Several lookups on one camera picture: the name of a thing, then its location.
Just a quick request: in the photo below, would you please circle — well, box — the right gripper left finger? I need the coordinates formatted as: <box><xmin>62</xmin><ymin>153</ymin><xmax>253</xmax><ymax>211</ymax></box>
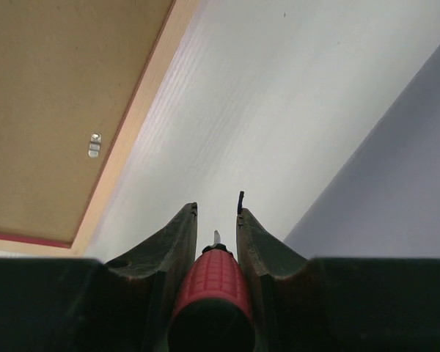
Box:
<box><xmin>0</xmin><ymin>203</ymin><xmax>197</xmax><ymax>351</ymax></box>

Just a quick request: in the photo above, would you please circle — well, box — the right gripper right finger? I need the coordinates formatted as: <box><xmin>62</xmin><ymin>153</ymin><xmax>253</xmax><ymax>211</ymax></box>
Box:
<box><xmin>236</xmin><ymin>206</ymin><xmax>440</xmax><ymax>351</ymax></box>

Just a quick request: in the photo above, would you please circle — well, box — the pink picture frame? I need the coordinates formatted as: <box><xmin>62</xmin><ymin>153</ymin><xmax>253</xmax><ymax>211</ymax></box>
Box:
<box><xmin>0</xmin><ymin>0</ymin><xmax>206</xmax><ymax>257</ymax></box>

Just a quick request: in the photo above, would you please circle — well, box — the red handled screwdriver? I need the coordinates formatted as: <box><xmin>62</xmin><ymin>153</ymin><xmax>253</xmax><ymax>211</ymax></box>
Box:
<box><xmin>167</xmin><ymin>231</ymin><xmax>255</xmax><ymax>352</ymax></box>

